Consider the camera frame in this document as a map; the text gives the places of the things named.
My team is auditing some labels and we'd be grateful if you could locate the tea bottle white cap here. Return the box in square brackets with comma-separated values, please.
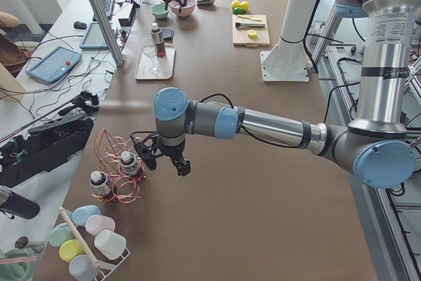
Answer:
[151, 22, 166, 58]

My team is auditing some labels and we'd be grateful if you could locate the copper wire bottle basket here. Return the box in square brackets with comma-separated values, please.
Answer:
[89, 128, 146, 205]

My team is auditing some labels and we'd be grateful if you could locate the pink bowl of ice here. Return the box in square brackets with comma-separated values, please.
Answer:
[168, 0, 197, 17]

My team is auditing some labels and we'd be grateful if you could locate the green ceramic bowl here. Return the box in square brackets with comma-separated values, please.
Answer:
[151, 3, 169, 19]

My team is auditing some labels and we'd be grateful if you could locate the folded grey cloth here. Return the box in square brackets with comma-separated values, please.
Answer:
[161, 28, 175, 41]

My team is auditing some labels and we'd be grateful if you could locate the steel ice scoop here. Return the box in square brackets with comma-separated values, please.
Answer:
[197, 0, 219, 6]

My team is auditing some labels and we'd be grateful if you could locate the clear wine glass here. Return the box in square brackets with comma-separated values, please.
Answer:
[142, 38, 160, 74]

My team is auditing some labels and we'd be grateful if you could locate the yellow lemon upper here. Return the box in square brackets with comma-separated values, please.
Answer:
[231, 0, 241, 11]

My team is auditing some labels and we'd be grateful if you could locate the black keyboard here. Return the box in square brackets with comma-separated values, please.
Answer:
[100, 0, 115, 20]

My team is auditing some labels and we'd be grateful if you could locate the steel muddler black tip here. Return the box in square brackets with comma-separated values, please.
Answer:
[235, 22, 266, 29]

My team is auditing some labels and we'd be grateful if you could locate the cream rabbit serving tray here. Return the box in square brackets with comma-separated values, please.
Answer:
[134, 43, 176, 80]

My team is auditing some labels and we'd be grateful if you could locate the yellow plastic knife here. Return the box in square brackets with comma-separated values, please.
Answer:
[237, 14, 262, 22]

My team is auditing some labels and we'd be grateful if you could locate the bamboo cutting board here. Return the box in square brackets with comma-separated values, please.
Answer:
[232, 14, 270, 47]

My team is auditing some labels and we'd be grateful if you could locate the half lemon slice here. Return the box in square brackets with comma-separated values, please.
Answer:
[247, 30, 257, 38]

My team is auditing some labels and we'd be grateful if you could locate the blue teach pendant far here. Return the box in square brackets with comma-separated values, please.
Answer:
[79, 22, 108, 50]

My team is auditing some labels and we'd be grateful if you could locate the blue teach pendant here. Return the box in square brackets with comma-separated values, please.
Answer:
[79, 22, 108, 50]
[27, 46, 82, 84]

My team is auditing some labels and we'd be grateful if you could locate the black computer mouse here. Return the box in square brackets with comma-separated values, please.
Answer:
[73, 21, 87, 30]

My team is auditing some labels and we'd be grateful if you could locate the pink plastic cup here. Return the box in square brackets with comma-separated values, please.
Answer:
[85, 215, 115, 236]

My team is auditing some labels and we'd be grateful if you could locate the white plastic cup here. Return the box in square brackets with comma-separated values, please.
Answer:
[94, 229, 126, 260]

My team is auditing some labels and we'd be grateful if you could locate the blue plastic cup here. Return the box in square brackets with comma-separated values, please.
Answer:
[72, 205, 102, 226]

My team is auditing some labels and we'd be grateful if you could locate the blue teach pendant near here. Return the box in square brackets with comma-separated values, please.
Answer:
[27, 46, 82, 84]

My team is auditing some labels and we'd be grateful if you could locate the yellow plastic cup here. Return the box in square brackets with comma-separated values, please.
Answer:
[59, 239, 86, 263]

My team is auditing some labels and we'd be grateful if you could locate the green plastic cup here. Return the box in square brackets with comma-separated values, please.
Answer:
[48, 222, 74, 247]

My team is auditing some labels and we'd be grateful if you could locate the grey plastic cup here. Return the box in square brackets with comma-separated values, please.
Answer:
[68, 255, 99, 281]

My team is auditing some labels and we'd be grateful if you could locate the black electronics chassis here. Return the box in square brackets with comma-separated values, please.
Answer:
[1, 91, 99, 188]

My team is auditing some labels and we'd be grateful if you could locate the black thermos flask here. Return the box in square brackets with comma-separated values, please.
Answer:
[1, 188, 40, 220]

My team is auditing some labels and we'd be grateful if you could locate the steel jigger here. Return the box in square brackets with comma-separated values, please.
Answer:
[14, 236, 45, 254]

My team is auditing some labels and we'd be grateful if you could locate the aluminium frame post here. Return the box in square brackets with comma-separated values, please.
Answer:
[89, 0, 124, 67]

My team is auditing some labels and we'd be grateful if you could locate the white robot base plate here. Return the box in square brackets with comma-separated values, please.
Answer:
[259, 51, 309, 82]

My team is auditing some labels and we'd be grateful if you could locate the white wire cup rack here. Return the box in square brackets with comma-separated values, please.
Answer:
[61, 208, 132, 281]

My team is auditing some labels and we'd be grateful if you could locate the wooden rack handle rod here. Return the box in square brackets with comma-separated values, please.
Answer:
[59, 206, 100, 268]

